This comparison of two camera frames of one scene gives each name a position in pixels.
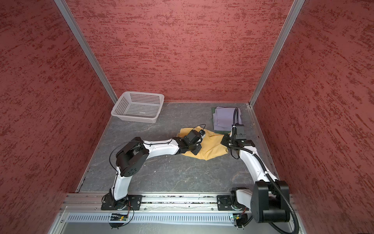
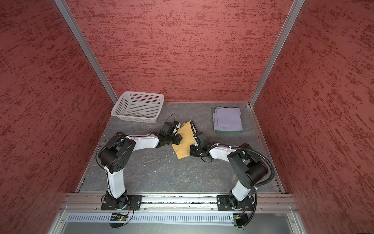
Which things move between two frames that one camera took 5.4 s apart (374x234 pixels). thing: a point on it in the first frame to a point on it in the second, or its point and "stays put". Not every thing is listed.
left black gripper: (198, 148) to (177, 141)
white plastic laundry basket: (142, 107) stays put
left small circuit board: (118, 217) stays put
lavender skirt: (223, 118) stays put
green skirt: (224, 132) stays put
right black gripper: (224, 140) to (192, 151)
